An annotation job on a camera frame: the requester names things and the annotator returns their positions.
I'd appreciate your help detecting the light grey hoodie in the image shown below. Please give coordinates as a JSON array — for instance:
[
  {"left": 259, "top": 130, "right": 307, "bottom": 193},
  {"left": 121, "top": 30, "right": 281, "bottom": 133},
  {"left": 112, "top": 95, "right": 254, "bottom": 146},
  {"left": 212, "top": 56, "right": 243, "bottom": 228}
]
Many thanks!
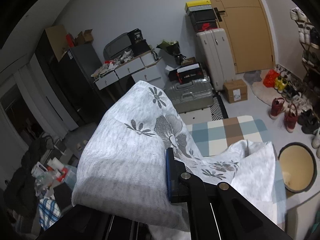
[{"left": 72, "top": 81, "right": 277, "bottom": 239}]

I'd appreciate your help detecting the checked bed sheet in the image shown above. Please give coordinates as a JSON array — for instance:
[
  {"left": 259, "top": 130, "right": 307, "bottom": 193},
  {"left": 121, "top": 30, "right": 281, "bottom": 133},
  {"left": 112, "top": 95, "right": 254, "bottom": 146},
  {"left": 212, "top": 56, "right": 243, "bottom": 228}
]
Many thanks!
[{"left": 187, "top": 115, "right": 286, "bottom": 229}]

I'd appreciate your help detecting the round yellow stool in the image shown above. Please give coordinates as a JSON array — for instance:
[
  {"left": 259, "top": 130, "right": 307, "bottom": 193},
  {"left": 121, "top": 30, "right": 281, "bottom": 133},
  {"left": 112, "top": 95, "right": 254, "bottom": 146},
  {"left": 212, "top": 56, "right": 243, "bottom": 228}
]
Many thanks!
[{"left": 278, "top": 142, "right": 317, "bottom": 193}]

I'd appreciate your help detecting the silver flat suitcase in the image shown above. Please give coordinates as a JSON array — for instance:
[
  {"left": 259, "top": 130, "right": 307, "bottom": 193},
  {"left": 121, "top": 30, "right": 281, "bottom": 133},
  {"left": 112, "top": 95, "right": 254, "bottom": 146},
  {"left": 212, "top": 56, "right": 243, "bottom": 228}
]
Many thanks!
[{"left": 164, "top": 76, "right": 214, "bottom": 113}]

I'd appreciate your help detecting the cardboard box on floor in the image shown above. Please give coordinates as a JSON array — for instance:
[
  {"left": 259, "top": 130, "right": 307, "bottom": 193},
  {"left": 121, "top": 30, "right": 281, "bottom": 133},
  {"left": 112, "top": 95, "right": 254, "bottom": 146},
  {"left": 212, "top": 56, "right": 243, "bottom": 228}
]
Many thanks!
[{"left": 223, "top": 79, "right": 248, "bottom": 103}]

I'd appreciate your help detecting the red plastic bag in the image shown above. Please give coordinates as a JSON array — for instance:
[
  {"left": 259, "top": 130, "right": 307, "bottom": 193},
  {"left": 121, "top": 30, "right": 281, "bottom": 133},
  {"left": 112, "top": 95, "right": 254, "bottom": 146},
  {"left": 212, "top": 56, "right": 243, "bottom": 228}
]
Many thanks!
[{"left": 263, "top": 69, "right": 280, "bottom": 88}]

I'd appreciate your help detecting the black red box on suitcase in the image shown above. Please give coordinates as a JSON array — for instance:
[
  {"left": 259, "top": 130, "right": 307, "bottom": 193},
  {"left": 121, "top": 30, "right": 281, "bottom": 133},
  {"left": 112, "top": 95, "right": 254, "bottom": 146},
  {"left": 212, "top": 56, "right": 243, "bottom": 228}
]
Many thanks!
[{"left": 168, "top": 63, "right": 204, "bottom": 84}]

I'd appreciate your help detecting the white drawer desk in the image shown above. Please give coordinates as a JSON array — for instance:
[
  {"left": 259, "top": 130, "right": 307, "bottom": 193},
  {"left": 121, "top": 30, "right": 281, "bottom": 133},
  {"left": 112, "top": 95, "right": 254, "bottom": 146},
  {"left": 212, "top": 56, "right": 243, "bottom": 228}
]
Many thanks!
[{"left": 94, "top": 50, "right": 165, "bottom": 90}]

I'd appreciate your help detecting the blue plaid cloth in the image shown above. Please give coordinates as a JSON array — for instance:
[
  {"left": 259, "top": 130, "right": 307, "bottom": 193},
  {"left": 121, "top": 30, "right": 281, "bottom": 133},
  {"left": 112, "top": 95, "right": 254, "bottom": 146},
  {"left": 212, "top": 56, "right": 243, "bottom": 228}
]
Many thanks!
[{"left": 38, "top": 198, "right": 62, "bottom": 231}]

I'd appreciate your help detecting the white upright suitcase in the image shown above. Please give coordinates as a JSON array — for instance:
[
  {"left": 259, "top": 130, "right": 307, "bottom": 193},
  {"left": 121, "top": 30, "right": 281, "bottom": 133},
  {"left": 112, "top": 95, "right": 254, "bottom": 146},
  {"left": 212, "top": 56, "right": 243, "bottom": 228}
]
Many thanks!
[{"left": 196, "top": 28, "right": 235, "bottom": 91}]

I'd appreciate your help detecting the dark flower bouquet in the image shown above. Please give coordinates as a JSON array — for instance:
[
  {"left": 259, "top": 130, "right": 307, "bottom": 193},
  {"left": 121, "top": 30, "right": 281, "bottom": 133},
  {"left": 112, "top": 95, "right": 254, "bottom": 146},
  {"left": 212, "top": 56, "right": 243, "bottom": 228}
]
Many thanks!
[{"left": 156, "top": 40, "right": 186, "bottom": 66}]

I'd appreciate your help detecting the black red shoebox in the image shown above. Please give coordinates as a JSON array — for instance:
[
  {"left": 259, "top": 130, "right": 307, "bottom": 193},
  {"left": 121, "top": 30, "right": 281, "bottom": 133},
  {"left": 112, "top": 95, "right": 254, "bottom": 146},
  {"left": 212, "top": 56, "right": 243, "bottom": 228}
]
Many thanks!
[{"left": 189, "top": 9, "right": 218, "bottom": 33}]

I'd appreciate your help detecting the black fridge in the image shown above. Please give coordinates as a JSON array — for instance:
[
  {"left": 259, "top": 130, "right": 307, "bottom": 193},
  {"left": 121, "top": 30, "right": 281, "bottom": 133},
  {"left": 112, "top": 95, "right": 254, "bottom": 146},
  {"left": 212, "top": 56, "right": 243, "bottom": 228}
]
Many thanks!
[{"left": 35, "top": 25, "right": 114, "bottom": 131}]

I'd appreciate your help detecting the bamboo shoe rack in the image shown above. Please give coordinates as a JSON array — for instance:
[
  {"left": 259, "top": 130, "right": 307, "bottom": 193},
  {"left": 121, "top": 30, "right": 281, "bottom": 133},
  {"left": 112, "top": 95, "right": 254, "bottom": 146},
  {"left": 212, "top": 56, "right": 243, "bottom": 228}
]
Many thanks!
[{"left": 290, "top": 7, "right": 319, "bottom": 86}]

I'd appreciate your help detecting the wooden door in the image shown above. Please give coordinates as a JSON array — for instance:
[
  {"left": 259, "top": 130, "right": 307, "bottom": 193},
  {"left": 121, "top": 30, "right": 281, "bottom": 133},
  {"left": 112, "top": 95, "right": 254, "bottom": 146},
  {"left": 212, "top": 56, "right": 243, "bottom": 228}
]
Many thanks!
[{"left": 210, "top": 0, "right": 274, "bottom": 73}]

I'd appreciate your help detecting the yellow lid shoebox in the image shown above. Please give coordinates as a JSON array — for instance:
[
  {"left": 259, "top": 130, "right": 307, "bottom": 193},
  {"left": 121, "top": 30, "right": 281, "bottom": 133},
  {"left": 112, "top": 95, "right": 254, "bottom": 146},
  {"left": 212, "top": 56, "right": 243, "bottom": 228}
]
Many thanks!
[{"left": 185, "top": 0, "right": 212, "bottom": 14}]

